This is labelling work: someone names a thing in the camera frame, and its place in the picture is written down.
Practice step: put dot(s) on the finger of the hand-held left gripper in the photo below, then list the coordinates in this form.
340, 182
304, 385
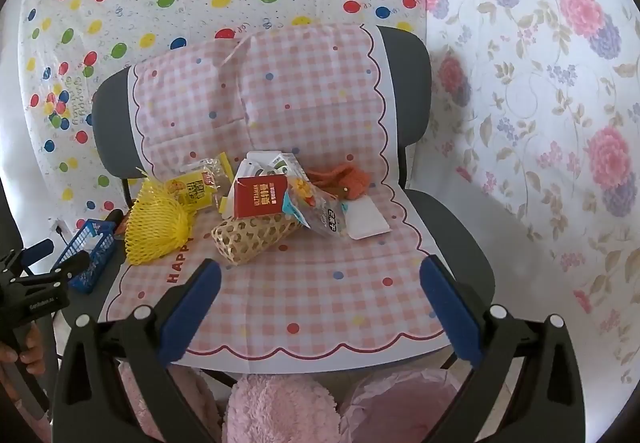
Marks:
41, 248
75, 268

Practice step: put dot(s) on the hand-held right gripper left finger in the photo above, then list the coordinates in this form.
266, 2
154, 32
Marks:
200, 308

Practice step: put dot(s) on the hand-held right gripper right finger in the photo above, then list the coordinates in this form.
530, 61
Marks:
450, 310

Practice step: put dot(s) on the blue plastic basket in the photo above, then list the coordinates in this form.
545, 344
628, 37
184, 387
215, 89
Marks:
92, 233

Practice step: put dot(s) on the person's left hand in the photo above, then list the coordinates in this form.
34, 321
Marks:
27, 355

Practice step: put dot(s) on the woven bamboo basket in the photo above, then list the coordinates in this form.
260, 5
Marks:
245, 239

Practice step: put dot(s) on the yellow net bag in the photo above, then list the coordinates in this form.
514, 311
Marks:
155, 223

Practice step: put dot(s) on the yellow snack packet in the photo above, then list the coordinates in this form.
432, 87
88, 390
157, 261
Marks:
192, 188

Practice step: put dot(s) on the white paper envelope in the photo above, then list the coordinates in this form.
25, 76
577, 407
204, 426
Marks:
367, 219

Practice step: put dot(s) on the red packet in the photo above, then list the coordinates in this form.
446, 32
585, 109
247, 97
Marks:
257, 198

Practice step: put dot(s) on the pink fluffy clothing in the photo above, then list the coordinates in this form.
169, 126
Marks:
280, 408

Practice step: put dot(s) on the clear colourful snack bag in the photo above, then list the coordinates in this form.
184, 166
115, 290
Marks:
320, 217

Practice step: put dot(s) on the orange knitted glove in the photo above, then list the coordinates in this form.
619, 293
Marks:
350, 180

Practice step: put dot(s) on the pink checkered plastic cloth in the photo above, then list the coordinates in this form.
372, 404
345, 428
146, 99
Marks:
310, 113

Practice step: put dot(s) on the floral print cloth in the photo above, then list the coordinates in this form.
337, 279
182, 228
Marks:
540, 98

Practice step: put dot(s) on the grey office chair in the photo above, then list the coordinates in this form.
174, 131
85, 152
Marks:
415, 68

